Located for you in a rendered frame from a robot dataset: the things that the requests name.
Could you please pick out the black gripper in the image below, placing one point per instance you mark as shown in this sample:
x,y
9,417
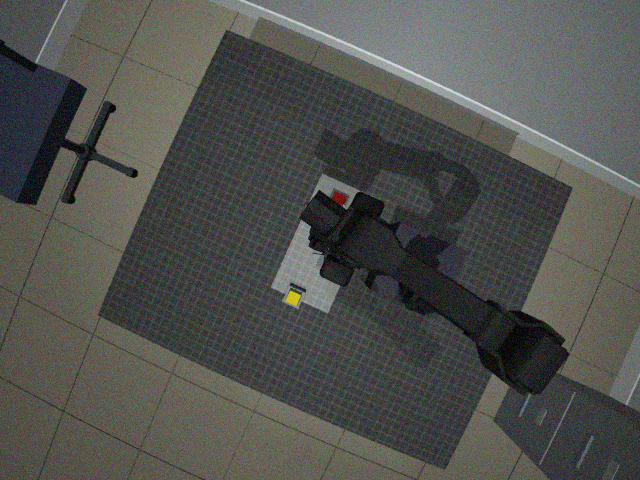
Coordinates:
x,y
333,269

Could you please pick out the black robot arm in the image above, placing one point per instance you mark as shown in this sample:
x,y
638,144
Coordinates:
x,y
525,353

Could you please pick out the red button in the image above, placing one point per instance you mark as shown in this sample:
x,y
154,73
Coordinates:
x,y
340,197

